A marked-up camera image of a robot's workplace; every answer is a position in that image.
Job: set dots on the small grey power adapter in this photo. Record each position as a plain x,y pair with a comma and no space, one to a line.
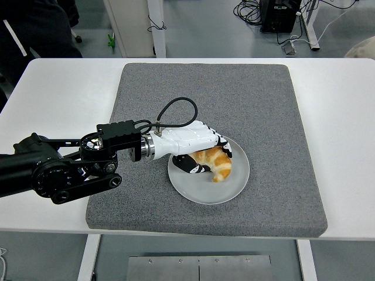
289,49

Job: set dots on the white desk leg with foot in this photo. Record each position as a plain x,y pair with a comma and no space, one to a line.
311,26

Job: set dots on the person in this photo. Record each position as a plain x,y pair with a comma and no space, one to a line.
41,23

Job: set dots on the beige rounded object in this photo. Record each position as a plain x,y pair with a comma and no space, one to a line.
361,48

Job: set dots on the grey felt mat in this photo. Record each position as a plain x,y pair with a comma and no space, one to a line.
249,96

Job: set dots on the black computer box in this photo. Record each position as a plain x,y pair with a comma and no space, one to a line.
278,17

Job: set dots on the light grey round plate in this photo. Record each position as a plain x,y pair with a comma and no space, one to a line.
234,184

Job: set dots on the grey metal plate with screws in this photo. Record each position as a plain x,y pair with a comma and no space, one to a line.
175,269

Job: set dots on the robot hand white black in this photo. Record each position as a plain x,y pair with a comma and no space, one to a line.
187,139

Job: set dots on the white cabinet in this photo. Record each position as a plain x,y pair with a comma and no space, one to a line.
129,20

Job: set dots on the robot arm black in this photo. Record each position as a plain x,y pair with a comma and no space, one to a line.
58,172

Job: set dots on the golden croissant bread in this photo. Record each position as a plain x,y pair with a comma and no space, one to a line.
222,167

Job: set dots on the small green object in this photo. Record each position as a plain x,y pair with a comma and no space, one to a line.
111,41

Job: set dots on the white table leg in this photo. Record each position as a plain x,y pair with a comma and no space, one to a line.
307,263
88,260

